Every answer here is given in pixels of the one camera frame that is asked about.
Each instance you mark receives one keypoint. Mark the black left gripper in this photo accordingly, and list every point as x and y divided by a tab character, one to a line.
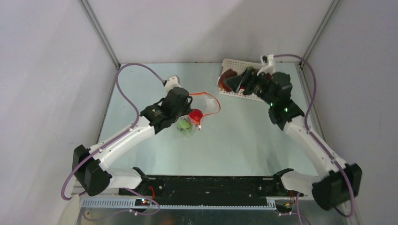
187	108

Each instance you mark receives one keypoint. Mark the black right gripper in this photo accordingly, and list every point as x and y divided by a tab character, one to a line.
247	82

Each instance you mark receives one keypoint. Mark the dark maroon toy fig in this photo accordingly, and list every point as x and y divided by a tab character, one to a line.
221	82

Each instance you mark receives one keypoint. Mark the red toy apple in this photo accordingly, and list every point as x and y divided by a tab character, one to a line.
196	115

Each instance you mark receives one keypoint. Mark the green toy watermelon ball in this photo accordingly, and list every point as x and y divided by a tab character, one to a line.
184	126

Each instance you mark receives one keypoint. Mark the clear zip bag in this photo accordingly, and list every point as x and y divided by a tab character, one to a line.
203	105

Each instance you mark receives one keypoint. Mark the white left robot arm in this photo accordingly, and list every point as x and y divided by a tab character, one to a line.
92	166

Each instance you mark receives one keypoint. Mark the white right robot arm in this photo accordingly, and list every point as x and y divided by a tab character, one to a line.
336	181

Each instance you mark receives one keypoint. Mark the white perforated plastic basket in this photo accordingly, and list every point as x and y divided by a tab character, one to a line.
240	67

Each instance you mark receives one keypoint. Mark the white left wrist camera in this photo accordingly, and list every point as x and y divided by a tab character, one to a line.
171	82

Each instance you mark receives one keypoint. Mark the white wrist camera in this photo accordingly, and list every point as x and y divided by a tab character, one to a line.
268	65
171	82

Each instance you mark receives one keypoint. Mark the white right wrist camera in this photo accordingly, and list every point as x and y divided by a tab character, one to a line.
268	65

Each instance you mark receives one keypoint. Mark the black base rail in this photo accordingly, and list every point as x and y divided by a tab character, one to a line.
212	190

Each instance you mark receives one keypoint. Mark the grey slotted cable duct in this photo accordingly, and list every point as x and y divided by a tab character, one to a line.
130	203

